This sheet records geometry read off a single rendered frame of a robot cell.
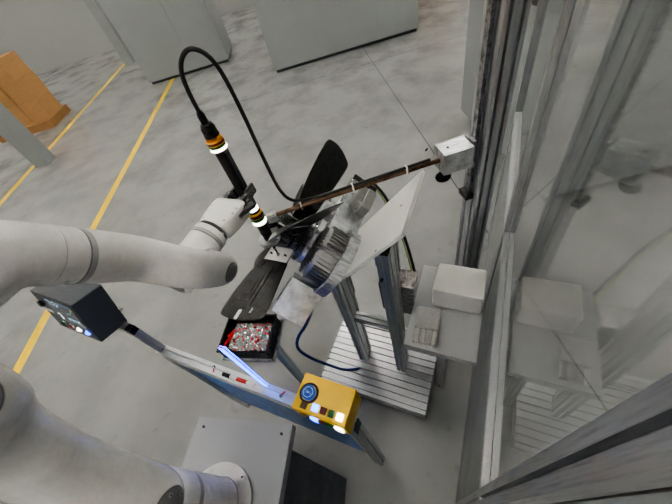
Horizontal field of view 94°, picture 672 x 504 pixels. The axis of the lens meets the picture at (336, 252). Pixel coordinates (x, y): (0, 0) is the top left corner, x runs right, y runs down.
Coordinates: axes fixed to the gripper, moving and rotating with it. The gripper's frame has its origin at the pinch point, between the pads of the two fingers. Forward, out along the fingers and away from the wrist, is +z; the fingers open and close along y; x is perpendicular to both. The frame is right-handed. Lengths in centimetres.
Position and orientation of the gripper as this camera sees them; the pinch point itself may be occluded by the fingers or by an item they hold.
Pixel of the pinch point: (243, 190)
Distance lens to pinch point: 92.7
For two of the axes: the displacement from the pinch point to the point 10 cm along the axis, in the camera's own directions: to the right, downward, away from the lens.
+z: 3.5, -7.7, 5.3
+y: 9.1, 1.5, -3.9
